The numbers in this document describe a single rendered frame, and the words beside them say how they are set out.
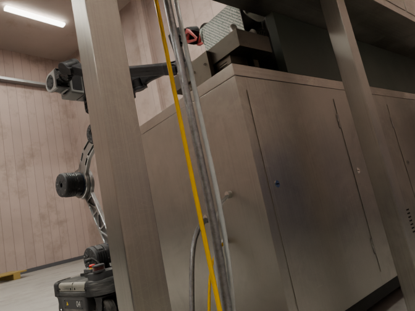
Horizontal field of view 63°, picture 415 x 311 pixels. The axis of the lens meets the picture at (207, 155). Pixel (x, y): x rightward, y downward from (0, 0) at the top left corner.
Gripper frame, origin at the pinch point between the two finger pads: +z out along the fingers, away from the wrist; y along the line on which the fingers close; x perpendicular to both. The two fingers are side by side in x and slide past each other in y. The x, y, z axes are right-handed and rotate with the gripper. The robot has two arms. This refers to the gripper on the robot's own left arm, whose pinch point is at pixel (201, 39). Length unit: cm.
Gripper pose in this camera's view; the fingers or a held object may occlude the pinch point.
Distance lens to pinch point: 171.7
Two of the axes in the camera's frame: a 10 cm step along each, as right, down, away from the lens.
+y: -7.7, 0.7, -6.3
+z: 6.0, 4.2, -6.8
